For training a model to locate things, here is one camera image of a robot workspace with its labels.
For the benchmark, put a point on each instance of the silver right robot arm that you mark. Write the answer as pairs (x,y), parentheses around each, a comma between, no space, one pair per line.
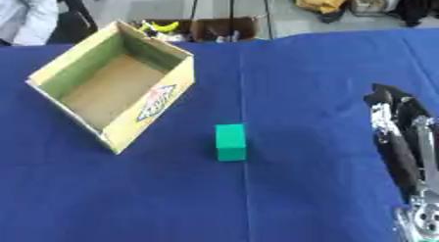
(422,219)

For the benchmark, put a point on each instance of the yellow bag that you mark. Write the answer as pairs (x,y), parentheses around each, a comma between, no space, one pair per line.
(323,0)

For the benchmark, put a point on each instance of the brown cardboard box of toys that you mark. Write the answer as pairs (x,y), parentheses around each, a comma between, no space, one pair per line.
(217,28)

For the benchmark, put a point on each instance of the person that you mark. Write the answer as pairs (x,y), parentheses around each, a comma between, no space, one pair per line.
(27,15)

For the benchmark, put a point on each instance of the green rectangular block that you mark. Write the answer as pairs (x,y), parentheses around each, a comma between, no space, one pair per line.
(231,142)

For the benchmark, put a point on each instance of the black tripod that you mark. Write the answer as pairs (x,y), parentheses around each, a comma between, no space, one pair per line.
(231,10)

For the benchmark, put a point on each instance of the black chair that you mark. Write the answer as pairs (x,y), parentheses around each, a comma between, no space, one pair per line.
(73,17)

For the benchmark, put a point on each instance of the tan cardboard box green inside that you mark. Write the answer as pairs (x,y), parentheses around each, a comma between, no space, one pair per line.
(108,86)

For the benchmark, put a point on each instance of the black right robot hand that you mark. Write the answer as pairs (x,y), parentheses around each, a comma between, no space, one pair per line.
(400,148)

